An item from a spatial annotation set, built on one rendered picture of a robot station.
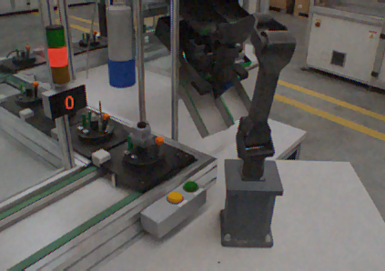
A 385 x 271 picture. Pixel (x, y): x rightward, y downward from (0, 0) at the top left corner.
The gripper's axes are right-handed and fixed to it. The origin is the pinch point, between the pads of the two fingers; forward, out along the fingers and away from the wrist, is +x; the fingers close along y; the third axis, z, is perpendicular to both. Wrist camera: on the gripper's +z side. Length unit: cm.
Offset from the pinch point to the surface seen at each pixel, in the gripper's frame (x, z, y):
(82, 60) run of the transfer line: 73, 118, 2
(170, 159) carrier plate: 18.7, -5.0, 18.8
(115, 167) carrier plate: 18.7, 0.6, 36.0
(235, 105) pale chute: 21.6, 6.8, -18.8
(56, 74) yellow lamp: -10.7, 17.2, 44.6
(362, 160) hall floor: 147, -11, -183
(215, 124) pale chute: 19.5, 1.1, -4.2
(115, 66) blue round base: 54, 83, -4
